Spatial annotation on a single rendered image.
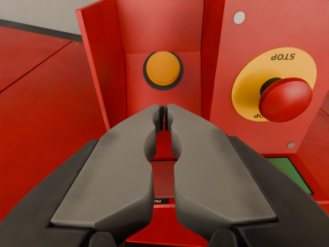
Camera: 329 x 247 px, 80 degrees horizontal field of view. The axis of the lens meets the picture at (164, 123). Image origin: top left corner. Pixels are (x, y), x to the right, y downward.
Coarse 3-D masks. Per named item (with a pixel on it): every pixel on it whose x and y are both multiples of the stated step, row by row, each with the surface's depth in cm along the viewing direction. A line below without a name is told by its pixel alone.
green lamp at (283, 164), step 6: (276, 162) 21; (282, 162) 21; (288, 162) 21; (282, 168) 21; (288, 168) 21; (294, 168) 21; (288, 174) 20; (294, 174) 20; (294, 180) 20; (300, 180) 20; (306, 186) 19
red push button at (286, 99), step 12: (264, 84) 17; (276, 84) 15; (288, 84) 15; (300, 84) 15; (264, 96) 15; (276, 96) 15; (288, 96) 15; (300, 96) 15; (264, 108) 16; (276, 108) 16; (288, 108) 16; (300, 108) 16; (276, 120) 16; (288, 120) 17
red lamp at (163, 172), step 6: (150, 162) 22; (156, 162) 22; (162, 162) 22; (168, 162) 22; (174, 162) 22; (156, 168) 21; (162, 168) 21; (168, 168) 21; (156, 174) 21; (162, 174) 21; (168, 174) 21; (156, 180) 20; (162, 180) 20; (168, 180) 20; (156, 186) 20; (162, 186) 19; (168, 186) 19; (156, 192) 19; (162, 192) 19; (168, 192) 19
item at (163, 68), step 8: (152, 56) 22; (160, 56) 22; (168, 56) 22; (152, 64) 22; (160, 64) 22; (168, 64) 22; (176, 64) 22; (152, 72) 22; (160, 72) 22; (168, 72) 22; (176, 72) 22; (152, 80) 22; (160, 80) 22; (168, 80) 22
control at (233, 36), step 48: (144, 0) 20; (192, 0) 20; (240, 0) 14; (288, 0) 14; (96, 48) 14; (144, 48) 23; (192, 48) 23; (240, 48) 16; (144, 96) 23; (192, 96) 23; (288, 144) 22
